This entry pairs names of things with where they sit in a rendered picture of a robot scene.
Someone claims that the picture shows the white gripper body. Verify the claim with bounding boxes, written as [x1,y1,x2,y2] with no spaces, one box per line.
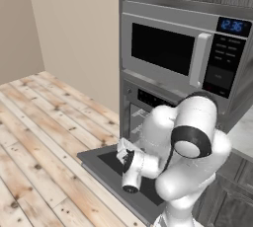
[115,137,143,166]

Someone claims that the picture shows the metal oven rack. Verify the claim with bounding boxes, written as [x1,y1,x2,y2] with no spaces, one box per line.
[129,107,153,140]

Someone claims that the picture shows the silver built-in oven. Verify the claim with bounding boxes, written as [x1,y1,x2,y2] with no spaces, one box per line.
[119,68,232,150]

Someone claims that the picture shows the silver microwave oven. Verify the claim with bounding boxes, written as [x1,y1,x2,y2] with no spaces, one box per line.
[120,0,253,108]

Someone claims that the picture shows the microwave door with black window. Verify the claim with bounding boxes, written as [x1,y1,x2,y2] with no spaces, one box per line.
[121,12,215,90]

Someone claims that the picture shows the dark grey cupboard door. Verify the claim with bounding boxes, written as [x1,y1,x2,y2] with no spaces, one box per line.
[195,175,253,227]

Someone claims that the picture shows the dark grey drawer front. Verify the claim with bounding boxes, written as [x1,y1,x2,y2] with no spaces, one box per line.
[215,151,253,188]

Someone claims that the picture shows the white microwave door handle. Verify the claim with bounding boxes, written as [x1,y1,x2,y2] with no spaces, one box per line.
[189,32,213,89]

